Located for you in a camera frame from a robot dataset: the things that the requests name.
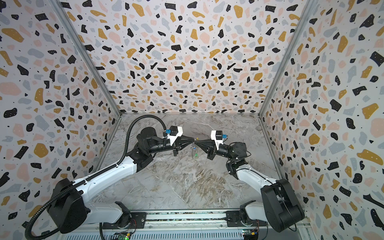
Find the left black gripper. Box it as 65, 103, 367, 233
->
149, 135, 196, 158

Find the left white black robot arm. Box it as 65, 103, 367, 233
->
47, 126, 195, 234

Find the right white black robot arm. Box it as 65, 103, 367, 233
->
195, 140, 305, 233

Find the left green circuit board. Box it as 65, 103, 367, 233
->
118, 232, 134, 240

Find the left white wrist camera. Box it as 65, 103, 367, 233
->
165, 126, 183, 146

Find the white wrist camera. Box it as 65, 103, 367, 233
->
165, 126, 183, 146
211, 130, 228, 150

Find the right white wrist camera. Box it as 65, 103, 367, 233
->
211, 130, 228, 150

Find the black corrugated cable conduit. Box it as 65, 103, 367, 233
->
24, 114, 168, 240

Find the aluminium mounting rail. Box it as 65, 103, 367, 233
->
55, 208, 311, 233

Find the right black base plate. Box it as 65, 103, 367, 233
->
225, 210, 267, 228

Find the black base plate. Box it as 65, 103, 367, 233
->
225, 210, 267, 228
102, 212, 147, 230

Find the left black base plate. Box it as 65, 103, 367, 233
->
102, 212, 147, 230

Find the white slotted cable duct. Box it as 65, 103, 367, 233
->
58, 230, 244, 240

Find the right circuit board with wires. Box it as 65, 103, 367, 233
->
243, 229, 259, 240

